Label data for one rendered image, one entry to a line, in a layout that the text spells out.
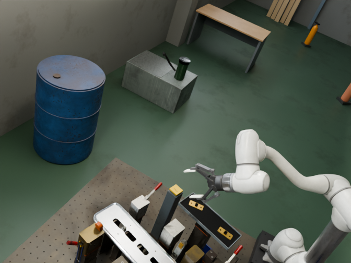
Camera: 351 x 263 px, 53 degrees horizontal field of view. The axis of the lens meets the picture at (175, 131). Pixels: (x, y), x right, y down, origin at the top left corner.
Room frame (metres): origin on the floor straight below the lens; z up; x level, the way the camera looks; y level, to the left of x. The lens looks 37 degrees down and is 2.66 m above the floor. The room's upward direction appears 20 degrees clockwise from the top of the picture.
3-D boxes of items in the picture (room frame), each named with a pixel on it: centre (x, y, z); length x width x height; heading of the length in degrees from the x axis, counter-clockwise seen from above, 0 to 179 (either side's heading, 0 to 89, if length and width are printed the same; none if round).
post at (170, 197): (1.48, -0.12, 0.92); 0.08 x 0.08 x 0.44; 60
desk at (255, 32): (6.39, -0.30, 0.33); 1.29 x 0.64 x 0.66; 76
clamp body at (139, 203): (1.39, 0.04, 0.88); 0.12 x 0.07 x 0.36; 150
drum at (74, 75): (2.66, 1.06, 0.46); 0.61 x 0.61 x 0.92
